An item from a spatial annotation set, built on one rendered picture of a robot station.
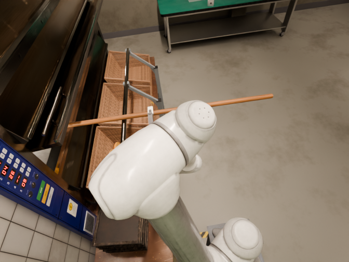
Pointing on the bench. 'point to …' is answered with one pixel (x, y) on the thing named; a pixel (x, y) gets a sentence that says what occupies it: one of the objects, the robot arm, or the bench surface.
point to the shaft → (166, 110)
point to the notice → (72, 208)
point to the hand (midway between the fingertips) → (152, 116)
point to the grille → (89, 223)
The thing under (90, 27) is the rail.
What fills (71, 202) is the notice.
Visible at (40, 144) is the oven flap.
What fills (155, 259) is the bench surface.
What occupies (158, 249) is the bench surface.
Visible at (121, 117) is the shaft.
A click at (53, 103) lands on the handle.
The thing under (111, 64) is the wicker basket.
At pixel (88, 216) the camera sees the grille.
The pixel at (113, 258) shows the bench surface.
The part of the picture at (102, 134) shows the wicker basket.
